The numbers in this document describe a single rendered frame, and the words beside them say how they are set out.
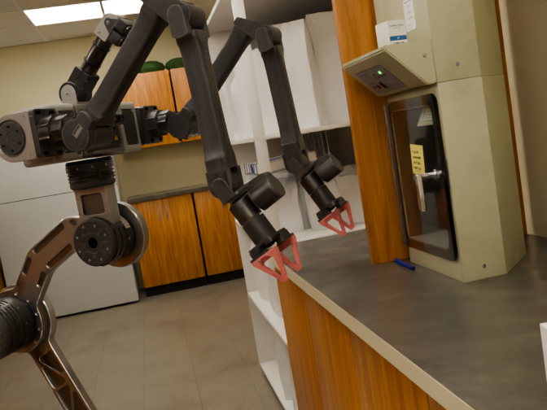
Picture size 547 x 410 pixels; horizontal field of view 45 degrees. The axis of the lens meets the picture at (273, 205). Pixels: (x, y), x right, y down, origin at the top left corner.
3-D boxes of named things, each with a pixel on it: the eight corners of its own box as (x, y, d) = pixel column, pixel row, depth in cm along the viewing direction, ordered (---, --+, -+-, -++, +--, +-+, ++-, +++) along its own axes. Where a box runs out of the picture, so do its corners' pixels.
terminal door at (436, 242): (408, 245, 184) (387, 102, 180) (458, 262, 154) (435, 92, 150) (404, 246, 184) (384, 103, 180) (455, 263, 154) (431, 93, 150)
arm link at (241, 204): (233, 203, 152) (222, 207, 147) (254, 186, 150) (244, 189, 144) (251, 228, 152) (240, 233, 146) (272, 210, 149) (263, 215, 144)
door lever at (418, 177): (442, 208, 156) (437, 207, 159) (436, 168, 155) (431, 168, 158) (421, 212, 155) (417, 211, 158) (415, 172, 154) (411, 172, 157)
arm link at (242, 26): (252, 7, 198) (238, 3, 188) (286, 34, 195) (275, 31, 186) (178, 127, 213) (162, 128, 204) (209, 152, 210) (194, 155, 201)
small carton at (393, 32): (396, 49, 159) (391, 23, 159) (408, 45, 155) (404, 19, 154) (378, 50, 157) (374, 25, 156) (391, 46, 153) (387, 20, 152)
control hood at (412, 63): (386, 95, 181) (381, 58, 180) (437, 82, 149) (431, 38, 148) (346, 102, 179) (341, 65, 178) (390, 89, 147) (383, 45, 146)
